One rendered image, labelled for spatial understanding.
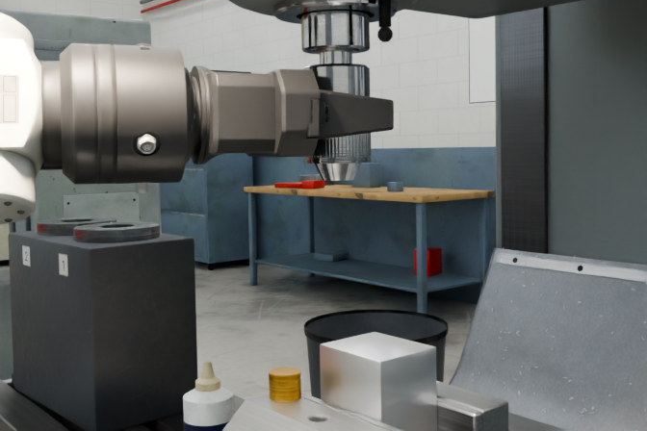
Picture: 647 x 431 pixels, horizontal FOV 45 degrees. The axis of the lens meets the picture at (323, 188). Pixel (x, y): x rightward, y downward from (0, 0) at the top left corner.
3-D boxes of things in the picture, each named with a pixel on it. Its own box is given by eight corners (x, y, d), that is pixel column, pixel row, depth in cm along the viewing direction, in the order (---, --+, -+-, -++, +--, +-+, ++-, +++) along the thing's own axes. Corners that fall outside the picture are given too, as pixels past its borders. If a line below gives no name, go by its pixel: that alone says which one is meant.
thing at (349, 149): (297, 164, 52) (295, 79, 52) (312, 162, 57) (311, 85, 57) (365, 163, 51) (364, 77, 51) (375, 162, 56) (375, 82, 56)
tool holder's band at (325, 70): (295, 79, 52) (295, 64, 52) (311, 85, 57) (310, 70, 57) (364, 77, 51) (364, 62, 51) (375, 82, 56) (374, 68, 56)
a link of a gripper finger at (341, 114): (389, 139, 53) (302, 139, 51) (389, 91, 53) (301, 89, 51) (399, 139, 51) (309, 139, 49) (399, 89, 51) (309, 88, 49)
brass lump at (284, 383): (282, 404, 51) (281, 377, 51) (263, 396, 53) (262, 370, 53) (307, 397, 53) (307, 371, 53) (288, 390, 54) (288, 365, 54)
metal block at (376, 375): (381, 456, 48) (380, 361, 48) (320, 430, 53) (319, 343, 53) (437, 435, 52) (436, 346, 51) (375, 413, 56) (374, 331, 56)
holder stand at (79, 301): (94, 438, 76) (88, 235, 75) (12, 389, 92) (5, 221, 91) (199, 409, 84) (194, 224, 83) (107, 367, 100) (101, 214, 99)
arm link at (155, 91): (321, 36, 47) (117, 27, 43) (322, 194, 47) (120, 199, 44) (270, 59, 59) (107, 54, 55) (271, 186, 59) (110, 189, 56)
